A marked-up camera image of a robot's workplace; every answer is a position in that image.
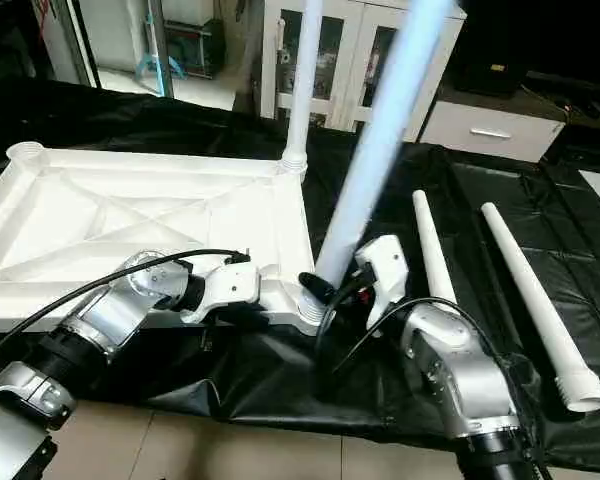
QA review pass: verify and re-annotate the white glass-door cabinet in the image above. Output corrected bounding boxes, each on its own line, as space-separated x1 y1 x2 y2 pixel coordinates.
259 0 470 135

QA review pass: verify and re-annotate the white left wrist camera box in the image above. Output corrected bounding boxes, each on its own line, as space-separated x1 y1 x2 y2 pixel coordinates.
178 261 262 326

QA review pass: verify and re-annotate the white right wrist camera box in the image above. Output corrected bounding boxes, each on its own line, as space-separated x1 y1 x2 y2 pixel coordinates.
353 233 411 339

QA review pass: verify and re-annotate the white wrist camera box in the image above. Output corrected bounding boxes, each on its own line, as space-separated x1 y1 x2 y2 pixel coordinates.
178 261 262 326
353 233 411 339

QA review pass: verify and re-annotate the white plastic table top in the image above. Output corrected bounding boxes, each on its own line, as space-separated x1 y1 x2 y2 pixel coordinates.
0 140 332 338

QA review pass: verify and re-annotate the black TV stand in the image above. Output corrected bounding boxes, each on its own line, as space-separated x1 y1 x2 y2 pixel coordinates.
523 69 600 122

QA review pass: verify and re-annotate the white drawer unit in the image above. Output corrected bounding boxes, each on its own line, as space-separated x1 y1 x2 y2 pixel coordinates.
418 96 567 164

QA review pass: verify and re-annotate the black mat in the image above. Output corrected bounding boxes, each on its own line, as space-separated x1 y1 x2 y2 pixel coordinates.
0 77 600 474

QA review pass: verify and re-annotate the black box with orange label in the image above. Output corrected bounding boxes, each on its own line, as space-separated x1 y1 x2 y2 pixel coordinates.
452 0 525 97

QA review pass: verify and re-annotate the light blue plastic stand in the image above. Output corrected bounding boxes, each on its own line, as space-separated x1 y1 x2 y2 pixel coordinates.
134 47 187 82

